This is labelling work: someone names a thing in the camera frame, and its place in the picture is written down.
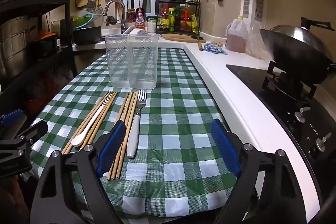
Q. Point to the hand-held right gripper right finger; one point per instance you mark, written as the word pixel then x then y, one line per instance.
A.
pixel 223 145

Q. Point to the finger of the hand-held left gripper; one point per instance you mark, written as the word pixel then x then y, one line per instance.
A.
pixel 11 117
pixel 34 131

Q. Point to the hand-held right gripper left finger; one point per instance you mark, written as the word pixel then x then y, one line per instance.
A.
pixel 111 148

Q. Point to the clear plastic utensil holder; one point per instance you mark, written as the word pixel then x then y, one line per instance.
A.
pixel 118 61

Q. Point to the green checkered tablecloth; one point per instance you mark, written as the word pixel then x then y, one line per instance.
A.
pixel 178 121

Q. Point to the black glass gas cooktop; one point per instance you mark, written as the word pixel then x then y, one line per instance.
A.
pixel 252 79

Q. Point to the large steel pot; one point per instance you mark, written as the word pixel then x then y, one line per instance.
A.
pixel 13 43

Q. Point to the black pot orange lid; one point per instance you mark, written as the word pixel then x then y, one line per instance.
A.
pixel 44 43

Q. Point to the silver stove knob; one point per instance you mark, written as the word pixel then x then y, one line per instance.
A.
pixel 302 114
pixel 322 142

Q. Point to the black pan support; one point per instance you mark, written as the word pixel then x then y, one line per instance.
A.
pixel 270 67

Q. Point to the blue dish rag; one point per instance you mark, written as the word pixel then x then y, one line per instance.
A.
pixel 214 48

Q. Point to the white cup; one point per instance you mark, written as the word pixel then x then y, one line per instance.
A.
pixel 54 26

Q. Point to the ginger root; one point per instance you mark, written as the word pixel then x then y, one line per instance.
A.
pixel 216 43

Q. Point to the black metal shelf rack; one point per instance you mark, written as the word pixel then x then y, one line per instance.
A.
pixel 68 29

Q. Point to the plastic oil jug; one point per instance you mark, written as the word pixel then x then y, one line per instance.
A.
pixel 236 40

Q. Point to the black cooking pot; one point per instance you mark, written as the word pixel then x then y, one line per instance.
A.
pixel 86 36

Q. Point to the clear plastic bottle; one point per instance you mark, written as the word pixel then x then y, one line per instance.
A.
pixel 256 40

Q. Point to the dark steel wok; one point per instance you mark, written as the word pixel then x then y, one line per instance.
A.
pixel 288 56

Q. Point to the green plastic bowl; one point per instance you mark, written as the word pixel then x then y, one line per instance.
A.
pixel 77 20

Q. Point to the round wooden cutting board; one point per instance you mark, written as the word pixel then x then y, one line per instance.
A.
pixel 178 37

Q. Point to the white perforated strainer plate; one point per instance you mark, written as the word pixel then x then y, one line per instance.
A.
pixel 136 29

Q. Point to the blue plastic colander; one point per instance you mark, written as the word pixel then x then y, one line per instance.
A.
pixel 89 19

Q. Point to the yellow seasoning packet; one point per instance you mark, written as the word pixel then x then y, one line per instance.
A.
pixel 194 23

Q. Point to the dark scrubber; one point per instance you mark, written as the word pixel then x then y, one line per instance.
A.
pixel 111 19

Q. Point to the white jar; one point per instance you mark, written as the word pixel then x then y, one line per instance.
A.
pixel 151 26

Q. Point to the pink dish soap bottle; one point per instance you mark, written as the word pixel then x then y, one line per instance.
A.
pixel 139 18

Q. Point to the dark sauce bottle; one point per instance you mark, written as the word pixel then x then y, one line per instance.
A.
pixel 178 19

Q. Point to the jar with red contents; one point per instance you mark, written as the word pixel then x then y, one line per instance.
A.
pixel 130 15

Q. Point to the tall red oil bottle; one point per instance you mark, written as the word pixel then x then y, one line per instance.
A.
pixel 185 16

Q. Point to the hanging mesh strainer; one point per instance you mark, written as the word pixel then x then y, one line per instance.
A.
pixel 97 11

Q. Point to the yellow green label bottle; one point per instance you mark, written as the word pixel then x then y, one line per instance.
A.
pixel 171 18

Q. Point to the steel wok lid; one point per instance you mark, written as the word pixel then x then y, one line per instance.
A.
pixel 309 35

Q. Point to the bundle of bamboo sticks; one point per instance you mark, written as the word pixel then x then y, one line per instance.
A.
pixel 119 7

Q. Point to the red sauce bottle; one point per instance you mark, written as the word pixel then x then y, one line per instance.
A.
pixel 164 15

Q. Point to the steel kitchen faucet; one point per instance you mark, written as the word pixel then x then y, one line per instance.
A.
pixel 113 1

